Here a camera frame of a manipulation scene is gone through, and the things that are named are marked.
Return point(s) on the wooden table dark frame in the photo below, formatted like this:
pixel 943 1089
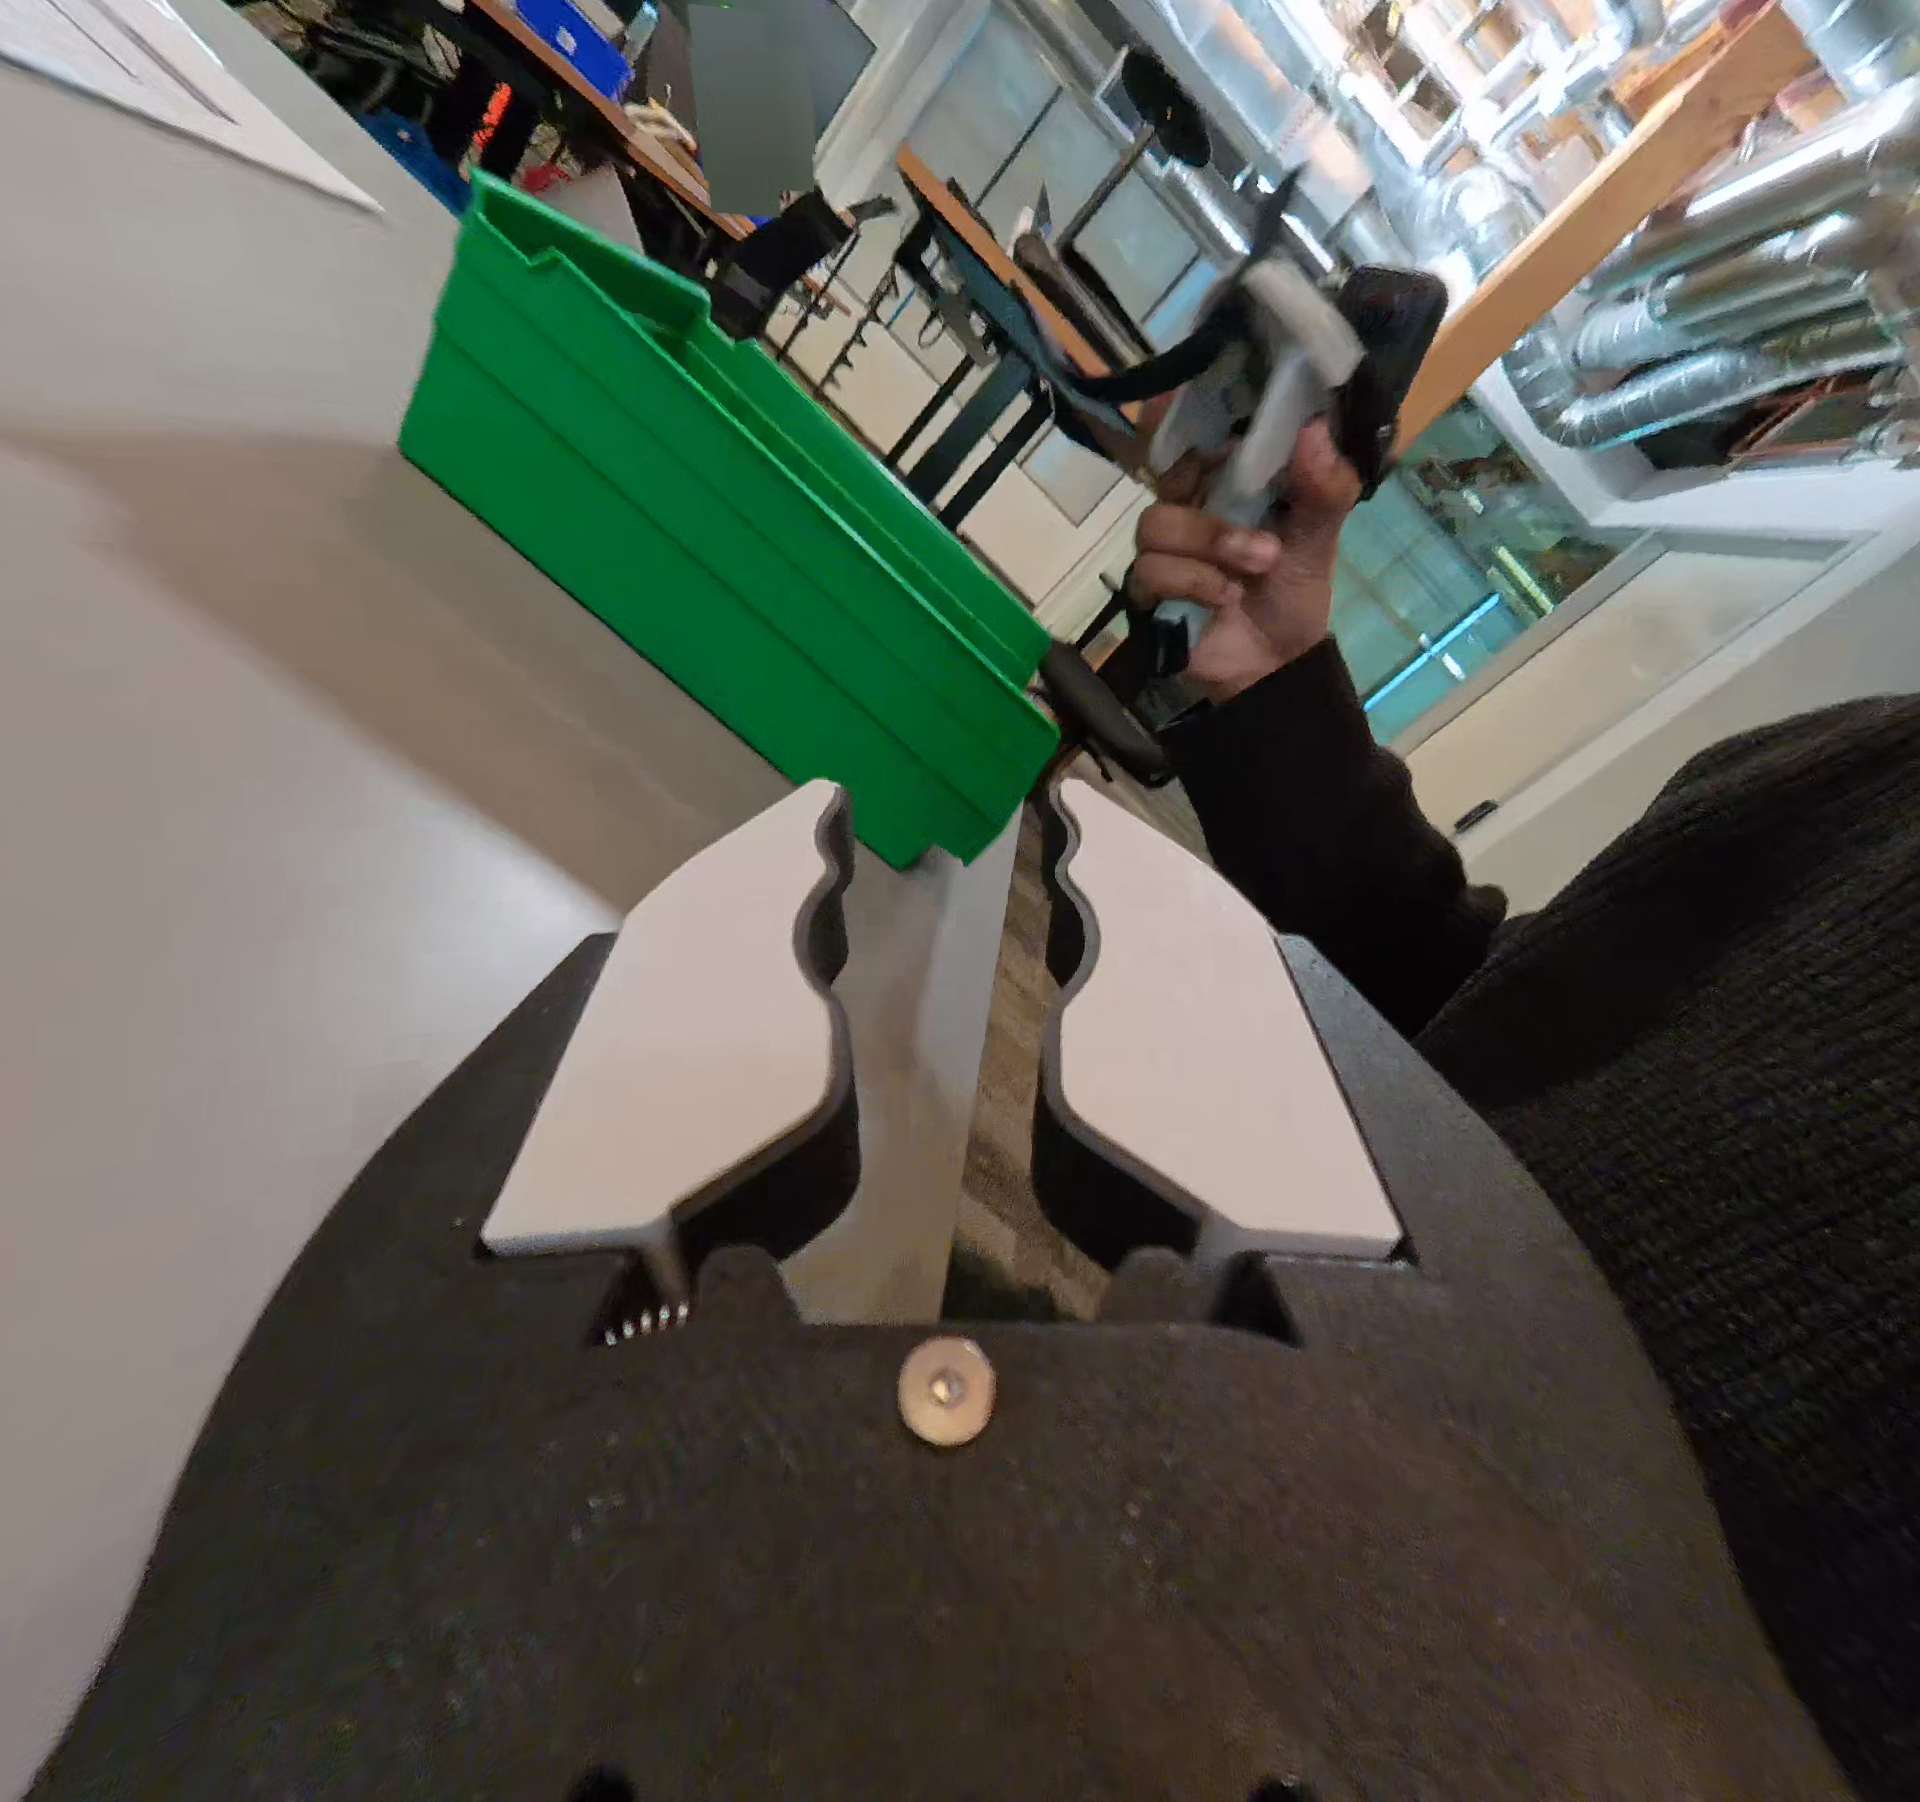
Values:
pixel 1021 317

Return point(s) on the white desk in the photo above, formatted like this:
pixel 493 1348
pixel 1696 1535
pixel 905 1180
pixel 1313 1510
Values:
pixel 225 783

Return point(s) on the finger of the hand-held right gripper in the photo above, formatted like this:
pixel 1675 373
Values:
pixel 1297 311

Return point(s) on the green plastic bin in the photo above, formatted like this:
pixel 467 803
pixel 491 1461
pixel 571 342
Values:
pixel 676 512

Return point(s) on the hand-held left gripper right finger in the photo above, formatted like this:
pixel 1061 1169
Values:
pixel 1216 1081

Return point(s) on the plastic sleeve document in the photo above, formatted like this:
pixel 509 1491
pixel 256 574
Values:
pixel 91 31

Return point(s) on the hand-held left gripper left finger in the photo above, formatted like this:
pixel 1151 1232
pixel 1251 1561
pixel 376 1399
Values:
pixel 676 1081

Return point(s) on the black office chair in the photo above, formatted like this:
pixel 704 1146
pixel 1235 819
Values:
pixel 1103 721

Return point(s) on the blue storage bin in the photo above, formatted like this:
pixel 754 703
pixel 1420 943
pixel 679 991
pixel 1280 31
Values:
pixel 571 31

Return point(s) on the person's right hand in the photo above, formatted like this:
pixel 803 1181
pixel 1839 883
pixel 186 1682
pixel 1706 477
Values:
pixel 1291 602

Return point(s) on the wooden ceiling beam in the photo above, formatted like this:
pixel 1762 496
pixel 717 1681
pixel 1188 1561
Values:
pixel 1620 181

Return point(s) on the person's right forearm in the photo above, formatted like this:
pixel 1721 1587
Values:
pixel 1320 842

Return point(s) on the long wooden table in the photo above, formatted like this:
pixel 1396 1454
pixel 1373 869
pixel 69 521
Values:
pixel 659 160

